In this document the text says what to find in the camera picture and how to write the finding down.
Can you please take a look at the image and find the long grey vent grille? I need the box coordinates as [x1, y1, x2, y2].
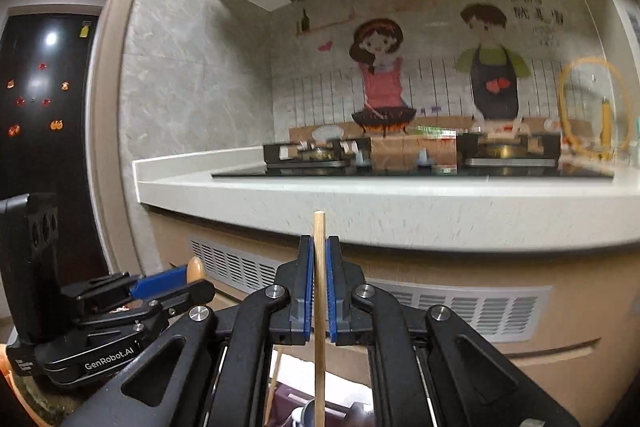
[187, 234, 553, 343]

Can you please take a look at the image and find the wooden spoon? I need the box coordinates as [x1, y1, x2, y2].
[186, 257, 207, 285]

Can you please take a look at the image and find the person's left hand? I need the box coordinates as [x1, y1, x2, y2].
[0, 342, 76, 427]

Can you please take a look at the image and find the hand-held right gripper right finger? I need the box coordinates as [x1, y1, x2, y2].
[325, 234, 586, 427]

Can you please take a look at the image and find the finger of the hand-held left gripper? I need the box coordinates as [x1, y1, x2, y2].
[61, 266, 189, 310]
[80, 278, 217, 329]

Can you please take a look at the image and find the yellow gas hose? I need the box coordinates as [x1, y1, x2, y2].
[557, 58, 633, 162]

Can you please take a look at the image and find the purple plastic container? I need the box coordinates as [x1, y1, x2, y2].
[260, 379, 373, 427]

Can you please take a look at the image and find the black gas stove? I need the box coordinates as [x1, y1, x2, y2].
[211, 132, 615, 180]

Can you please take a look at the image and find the white kitchen countertop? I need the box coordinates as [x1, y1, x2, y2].
[132, 146, 640, 253]

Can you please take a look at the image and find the black refrigerator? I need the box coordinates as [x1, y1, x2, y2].
[0, 12, 108, 308]

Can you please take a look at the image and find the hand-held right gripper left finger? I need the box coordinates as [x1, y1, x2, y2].
[60, 234, 316, 427]

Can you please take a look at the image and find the cartoon wall sticker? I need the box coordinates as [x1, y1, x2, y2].
[272, 0, 616, 158]

